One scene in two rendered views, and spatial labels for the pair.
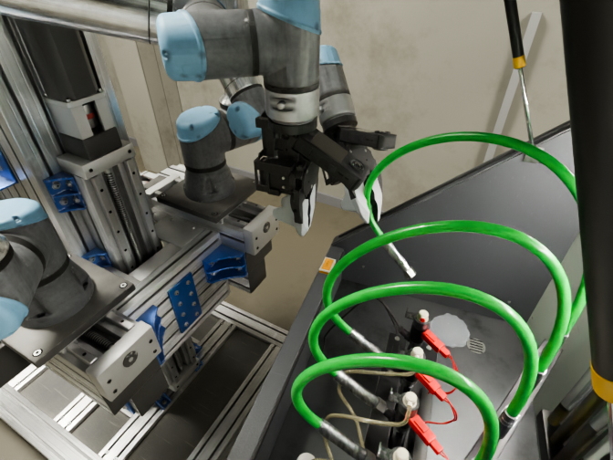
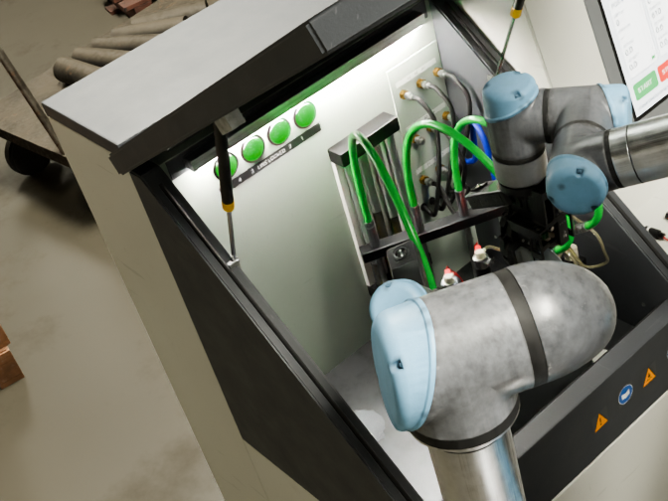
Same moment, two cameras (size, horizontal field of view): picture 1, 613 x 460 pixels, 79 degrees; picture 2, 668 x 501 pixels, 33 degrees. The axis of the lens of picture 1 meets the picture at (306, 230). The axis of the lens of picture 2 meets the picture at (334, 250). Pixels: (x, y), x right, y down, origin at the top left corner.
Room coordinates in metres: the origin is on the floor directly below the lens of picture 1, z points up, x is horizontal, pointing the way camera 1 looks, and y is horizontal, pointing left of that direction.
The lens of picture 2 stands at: (1.70, 0.62, 2.35)
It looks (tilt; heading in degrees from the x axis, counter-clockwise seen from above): 36 degrees down; 220
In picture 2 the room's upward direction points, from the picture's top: 17 degrees counter-clockwise
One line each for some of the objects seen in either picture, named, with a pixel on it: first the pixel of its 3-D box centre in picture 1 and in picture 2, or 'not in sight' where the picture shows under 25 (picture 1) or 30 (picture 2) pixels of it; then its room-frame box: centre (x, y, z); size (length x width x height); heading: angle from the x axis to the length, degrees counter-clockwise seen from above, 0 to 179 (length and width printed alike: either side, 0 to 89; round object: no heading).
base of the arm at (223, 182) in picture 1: (207, 173); not in sight; (0.96, 0.29, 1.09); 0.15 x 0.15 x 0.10
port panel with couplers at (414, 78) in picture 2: not in sight; (431, 126); (0.11, -0.37, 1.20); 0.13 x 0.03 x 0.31; 160
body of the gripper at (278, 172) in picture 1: (288, 154); (532, 210); (0.52, 0.03, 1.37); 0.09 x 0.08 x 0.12; 70
